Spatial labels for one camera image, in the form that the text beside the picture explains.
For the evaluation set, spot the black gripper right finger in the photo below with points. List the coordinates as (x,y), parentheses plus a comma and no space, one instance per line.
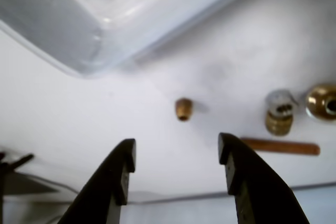
(262,195)

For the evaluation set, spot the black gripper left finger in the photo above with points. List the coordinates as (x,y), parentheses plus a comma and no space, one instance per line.
(110,182)

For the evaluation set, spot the clear plastic box dark base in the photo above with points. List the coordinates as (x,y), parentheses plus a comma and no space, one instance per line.
(52,24)

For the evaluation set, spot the white board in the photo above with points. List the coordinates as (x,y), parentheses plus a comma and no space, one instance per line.
(157,155)

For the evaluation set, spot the copper pipe piece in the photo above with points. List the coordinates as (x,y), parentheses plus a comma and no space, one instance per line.
(288,147)

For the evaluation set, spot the brass threaded nipple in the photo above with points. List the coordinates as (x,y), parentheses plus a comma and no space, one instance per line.
(278,127)

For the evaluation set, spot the dark grey block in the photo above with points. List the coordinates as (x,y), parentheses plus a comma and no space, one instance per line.
(29,184)

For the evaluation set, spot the black stand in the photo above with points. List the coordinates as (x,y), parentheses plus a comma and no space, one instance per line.
(18,161)

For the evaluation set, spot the silver steel hex nut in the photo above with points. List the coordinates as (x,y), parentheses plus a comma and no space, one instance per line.
(275,98)

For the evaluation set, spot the small brass hex reducer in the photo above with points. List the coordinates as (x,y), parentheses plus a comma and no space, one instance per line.
(183,108)

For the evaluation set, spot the large brass reducer fitting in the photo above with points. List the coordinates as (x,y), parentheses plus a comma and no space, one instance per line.
(315,103)

